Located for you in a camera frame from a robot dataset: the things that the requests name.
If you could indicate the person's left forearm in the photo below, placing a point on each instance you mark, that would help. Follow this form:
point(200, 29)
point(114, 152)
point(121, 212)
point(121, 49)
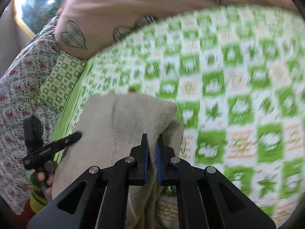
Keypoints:
point(37, 198)

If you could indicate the beige knitted sweater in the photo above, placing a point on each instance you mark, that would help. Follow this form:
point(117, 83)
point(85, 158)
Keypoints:
point(119, 124)

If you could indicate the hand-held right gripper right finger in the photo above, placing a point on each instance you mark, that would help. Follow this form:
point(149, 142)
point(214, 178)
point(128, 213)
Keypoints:
point(159, 158)

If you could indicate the green checked pillow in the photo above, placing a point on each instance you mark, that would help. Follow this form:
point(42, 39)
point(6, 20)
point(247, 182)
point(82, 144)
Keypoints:
point(63, 83)

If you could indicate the floral bed cover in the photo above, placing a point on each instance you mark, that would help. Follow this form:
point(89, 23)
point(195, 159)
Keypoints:
point(21, 95)

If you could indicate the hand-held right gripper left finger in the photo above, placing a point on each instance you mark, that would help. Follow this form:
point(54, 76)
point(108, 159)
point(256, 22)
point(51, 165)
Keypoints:
point(145, 158)

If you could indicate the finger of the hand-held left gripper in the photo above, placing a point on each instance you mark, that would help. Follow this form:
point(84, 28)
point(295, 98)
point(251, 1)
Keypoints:
point(68, 140)

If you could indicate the green checked bedsheet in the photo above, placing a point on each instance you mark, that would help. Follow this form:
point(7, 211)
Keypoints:
point(226, 100)

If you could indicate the person's left hand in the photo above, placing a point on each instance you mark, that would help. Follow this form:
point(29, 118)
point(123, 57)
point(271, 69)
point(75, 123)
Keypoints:
point(45, 180)

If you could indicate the person's red clothing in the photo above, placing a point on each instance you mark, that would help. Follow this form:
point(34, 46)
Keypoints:
point(22, 213)

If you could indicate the pink quilt with plaid hearts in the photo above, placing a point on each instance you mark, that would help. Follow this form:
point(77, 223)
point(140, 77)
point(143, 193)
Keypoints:
point(143, 7)

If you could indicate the gold framed picture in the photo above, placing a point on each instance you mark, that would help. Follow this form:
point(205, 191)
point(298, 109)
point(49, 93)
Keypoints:
point(35, 4)

